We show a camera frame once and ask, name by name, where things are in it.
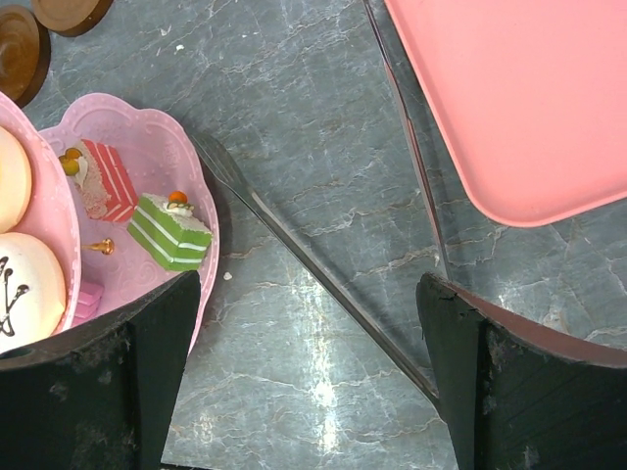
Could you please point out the green white cake slice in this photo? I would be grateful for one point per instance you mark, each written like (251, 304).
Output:
(167, 229)

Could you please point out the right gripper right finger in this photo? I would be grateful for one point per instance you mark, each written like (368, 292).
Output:
(516, 394)

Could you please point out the pink striped cake slice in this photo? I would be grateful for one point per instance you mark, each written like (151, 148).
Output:
(89, 298)

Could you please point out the pink dessert tray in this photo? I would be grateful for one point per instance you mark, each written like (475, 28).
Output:
(530, 98)

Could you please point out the brown saucer middle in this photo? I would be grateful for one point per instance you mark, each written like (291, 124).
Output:
(25, 54)

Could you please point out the white chocolate drizzle donut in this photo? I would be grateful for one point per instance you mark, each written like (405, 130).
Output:
(33, 291)

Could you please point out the metal tongs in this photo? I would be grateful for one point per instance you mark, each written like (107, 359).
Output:
(219, 162)

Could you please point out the red layered cake slice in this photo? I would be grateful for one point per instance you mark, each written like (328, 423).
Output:
(101, 180)

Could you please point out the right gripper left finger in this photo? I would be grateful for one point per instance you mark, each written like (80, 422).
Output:
(100, 395)

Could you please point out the pink three-tier cake stand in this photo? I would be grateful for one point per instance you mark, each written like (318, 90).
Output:
(159, 159)

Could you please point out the brown saucer right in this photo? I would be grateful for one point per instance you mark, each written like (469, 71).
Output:
(70, 18)

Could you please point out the brown saucer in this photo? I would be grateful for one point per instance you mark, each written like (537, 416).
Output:
(70, 18)
(25, 54)

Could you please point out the yellow donut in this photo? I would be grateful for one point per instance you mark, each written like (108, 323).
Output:
(16, 180)

